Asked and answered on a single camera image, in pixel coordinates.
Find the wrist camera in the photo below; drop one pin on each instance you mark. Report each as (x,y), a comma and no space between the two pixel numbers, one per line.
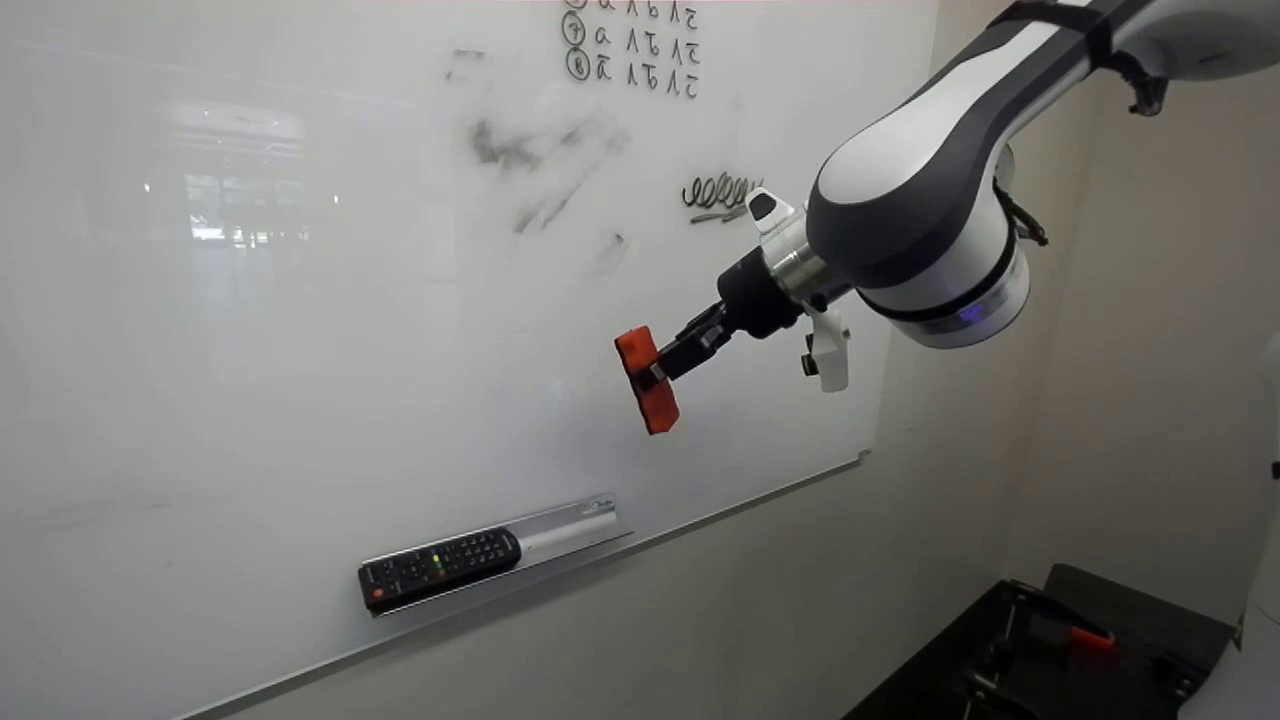
(830,350)

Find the red whiteboard duster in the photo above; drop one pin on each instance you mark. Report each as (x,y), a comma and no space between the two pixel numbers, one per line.
(652,392)

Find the whiteboard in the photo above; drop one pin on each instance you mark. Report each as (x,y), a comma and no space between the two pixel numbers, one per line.
(300,350)

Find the black remote control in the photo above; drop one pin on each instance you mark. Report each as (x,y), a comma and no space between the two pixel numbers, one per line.
(440,568)

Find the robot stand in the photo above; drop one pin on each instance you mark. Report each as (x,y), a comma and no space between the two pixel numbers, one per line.
(1150,620)

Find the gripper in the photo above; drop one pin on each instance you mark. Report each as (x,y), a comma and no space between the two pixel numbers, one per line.
(752,293)

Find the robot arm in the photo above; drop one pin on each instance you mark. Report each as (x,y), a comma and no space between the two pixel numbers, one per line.
(930,150)

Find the silver whiteboard tray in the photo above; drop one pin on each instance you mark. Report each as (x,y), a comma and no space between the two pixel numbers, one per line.
(570,530)

